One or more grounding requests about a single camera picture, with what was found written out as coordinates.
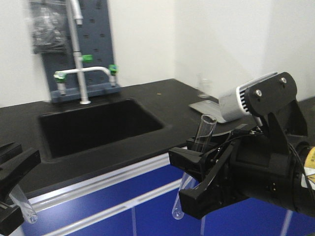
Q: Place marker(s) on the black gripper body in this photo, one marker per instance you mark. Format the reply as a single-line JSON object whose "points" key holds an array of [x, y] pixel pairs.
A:
{"points": [[257, 172]]}

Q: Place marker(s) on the grey metal tray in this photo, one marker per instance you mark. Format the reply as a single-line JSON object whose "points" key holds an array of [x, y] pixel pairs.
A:
{"points": [[206, 108]]}

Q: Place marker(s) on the grey drying pegboard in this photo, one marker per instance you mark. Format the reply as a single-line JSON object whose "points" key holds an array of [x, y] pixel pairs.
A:
{"points": [[95, 40]]}

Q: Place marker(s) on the black robot arm with label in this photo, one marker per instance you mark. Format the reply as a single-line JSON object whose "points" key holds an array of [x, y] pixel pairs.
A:
{"points": [[310, 169]]}

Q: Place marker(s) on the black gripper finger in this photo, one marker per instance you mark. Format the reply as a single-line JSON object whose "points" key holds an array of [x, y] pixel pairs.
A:
{"points": [[13, 171], [213, 193], [11, 218], [192, 161]]}

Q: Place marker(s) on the black bag on pegboard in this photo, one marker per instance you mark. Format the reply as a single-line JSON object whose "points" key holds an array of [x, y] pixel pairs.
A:
{"points": [[48, 26]]}

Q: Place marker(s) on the clear glass beaker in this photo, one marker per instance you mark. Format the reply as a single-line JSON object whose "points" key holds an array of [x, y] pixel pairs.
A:
{"points": [[204, 88]]}

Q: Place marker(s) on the white lab faucet green knobs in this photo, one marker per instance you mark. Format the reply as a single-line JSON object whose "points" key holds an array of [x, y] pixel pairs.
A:
{"points": [[75, 18]]}

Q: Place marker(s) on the black lab sink basin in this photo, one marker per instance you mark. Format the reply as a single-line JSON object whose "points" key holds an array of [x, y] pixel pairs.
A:
{"points": [[71, 132]]}

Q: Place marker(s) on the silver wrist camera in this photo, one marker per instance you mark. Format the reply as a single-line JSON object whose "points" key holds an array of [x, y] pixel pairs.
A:
{"points": [[237, 95]]}

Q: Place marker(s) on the blue lab cabinet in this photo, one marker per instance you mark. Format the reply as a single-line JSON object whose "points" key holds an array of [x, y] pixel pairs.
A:
{"points": [[141, 205]]}

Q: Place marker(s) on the short clear test tube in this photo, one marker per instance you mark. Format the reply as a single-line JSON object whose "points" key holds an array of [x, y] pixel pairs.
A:
{"points": [[18, 197]]}

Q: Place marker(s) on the tall clear test tube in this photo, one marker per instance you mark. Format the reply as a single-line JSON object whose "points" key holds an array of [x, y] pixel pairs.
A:
{"points": [[202, 138]]}

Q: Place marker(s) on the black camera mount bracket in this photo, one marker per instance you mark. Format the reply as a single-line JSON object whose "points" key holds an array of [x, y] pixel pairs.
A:
{"points": [[275, 99]]}

